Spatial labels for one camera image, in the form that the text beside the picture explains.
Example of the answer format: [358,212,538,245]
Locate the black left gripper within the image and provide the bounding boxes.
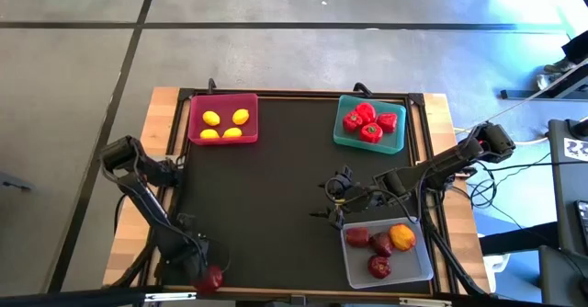
[176,240,213,293]

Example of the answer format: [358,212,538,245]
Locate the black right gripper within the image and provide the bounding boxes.
[309,165,388,231]

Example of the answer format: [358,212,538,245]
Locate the dark red apple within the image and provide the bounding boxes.
[367,255,393,280]
[369,232,395,258]
[345,226,371,249]
[196,265,225,295]

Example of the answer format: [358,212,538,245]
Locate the red and yellow apple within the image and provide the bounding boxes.
[389,222,418,253]

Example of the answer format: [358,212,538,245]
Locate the black table mat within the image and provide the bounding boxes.
[176,96,422,294]

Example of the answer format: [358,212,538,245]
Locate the clear plastic basket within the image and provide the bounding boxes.
[339,217,435,290]

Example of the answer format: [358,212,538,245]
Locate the teal plastic basket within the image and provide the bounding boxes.
[333,94,409,155]

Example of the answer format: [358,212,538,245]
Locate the pink plastic basket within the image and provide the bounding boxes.
[187,92,260,146]

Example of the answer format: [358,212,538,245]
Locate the black stand base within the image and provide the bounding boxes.
[477,222,560,256]

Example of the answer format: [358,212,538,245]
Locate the black stand bar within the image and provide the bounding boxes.
[499,65,588,101]

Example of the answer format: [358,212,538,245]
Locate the grey equipment cart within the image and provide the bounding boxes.
[546,118,588,260]

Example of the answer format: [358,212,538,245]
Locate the grey box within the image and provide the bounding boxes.
[537,244,588,307]

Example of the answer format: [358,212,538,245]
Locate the black tablet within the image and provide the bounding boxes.
[576,199,588,253]

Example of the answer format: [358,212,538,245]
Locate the white printed label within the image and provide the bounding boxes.
[563,137,588,162]

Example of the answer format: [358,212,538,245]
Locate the person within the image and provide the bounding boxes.
[536,28,588,91]

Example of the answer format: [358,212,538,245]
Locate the black right gripper cable loop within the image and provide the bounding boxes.
[320,173,353,203]

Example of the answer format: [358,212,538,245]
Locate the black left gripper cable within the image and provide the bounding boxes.
[201,236,232,272]

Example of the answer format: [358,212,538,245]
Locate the white rail label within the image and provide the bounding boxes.
[144,291,198,303]

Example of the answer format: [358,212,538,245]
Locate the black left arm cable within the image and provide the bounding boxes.
[113,191,128,234]

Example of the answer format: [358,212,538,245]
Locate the black camera rail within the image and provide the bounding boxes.
[0,286,588,307]

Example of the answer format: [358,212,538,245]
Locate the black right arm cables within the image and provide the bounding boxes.
[464,159,552,210]

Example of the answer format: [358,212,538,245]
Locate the white bracket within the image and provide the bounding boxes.
[481,251,505,281]

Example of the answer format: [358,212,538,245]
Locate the white cord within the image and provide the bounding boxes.
[454,58,588,136]

